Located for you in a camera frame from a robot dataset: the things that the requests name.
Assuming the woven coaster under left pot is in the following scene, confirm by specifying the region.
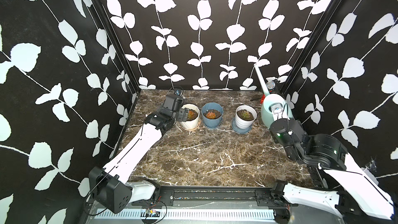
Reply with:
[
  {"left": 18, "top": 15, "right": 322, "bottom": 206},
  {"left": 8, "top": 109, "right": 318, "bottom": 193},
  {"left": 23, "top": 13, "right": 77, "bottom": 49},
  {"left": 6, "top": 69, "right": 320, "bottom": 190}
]
[{"left": 181, "top": 123, "right": 200, "bottom": 131}]

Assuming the mint green watering can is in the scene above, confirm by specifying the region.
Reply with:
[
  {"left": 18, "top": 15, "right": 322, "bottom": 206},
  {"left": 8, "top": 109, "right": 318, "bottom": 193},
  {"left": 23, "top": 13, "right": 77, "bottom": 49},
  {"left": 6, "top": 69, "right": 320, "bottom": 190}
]
[{"left": 254, "top": 65, "right": 293, "bottom": 128}]

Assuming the blue pot middle succulent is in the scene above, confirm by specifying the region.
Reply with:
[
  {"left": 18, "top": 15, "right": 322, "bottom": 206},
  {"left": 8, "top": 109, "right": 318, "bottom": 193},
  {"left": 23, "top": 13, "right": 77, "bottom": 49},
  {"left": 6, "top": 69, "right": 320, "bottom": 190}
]
[{"left": 201, "top": 102, "right": 223, "bottom": 129}]

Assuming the white slotted cable duct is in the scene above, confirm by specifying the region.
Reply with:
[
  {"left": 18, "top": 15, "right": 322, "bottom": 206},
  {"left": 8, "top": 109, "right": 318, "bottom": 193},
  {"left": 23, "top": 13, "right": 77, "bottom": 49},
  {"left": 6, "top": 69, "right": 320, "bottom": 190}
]
[{"left": 94, "top": 208, "right": 275, "bottom": 222}]

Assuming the small circuit board with wires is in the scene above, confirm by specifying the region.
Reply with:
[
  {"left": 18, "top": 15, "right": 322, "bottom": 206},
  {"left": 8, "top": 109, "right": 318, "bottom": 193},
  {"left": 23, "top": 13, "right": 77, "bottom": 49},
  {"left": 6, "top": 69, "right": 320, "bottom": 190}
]
[{"left": 141, "top": 209, "right": 162, "bottom": 219}]

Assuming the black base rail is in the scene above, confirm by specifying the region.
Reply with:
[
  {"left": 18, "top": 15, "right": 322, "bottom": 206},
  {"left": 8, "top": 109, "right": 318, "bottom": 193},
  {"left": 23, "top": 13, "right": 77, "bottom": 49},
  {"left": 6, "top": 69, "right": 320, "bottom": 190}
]
[{"left": 130, "top": 186, "right": 299, "bottom": 207}]

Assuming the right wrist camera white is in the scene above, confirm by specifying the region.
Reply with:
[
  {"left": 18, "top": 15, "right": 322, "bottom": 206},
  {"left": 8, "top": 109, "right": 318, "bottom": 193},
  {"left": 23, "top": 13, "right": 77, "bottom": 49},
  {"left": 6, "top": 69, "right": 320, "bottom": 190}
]
[{"left": 270, "top": 103, "right": 284, "bottom": 120}]

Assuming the blue saucer under right pot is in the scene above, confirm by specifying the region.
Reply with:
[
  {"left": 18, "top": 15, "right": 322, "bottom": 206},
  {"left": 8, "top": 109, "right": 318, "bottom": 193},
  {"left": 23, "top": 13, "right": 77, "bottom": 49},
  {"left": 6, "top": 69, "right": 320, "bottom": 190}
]
[{"left": 232, "top": 118, "right": 252, "bottom": 134}]

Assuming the red glitter microphone on stand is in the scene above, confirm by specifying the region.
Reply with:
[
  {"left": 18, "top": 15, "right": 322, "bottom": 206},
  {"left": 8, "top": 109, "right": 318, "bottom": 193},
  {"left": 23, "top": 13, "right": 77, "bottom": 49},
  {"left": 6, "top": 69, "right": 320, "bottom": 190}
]
[{"left": 250, "top": 80, "right": 280, "bottom": 104}]

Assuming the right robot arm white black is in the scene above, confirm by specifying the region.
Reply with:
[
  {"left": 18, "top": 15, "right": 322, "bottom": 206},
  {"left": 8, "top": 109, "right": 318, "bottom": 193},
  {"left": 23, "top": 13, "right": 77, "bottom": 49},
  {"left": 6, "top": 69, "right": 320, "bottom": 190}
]
[{"left": 269, "top": 118, "right": 398, "bottom": 224}]

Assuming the white pot succulent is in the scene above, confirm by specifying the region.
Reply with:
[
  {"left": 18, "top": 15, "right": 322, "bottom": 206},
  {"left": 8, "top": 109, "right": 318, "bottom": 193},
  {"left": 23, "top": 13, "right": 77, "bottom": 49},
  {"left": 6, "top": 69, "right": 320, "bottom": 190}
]
[
  {"left": 181, "top": 104, "right": 200, "bottom": 128},
  {"left": 235, "top": 105, "right": 257, "bottom": 129}
]

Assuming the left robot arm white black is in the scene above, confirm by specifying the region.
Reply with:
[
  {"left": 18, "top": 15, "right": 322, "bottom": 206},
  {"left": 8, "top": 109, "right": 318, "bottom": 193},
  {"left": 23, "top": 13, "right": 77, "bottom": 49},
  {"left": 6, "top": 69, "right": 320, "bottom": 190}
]
[{"left": 89, "top": 88, "right": 189, "bottom": 214}]

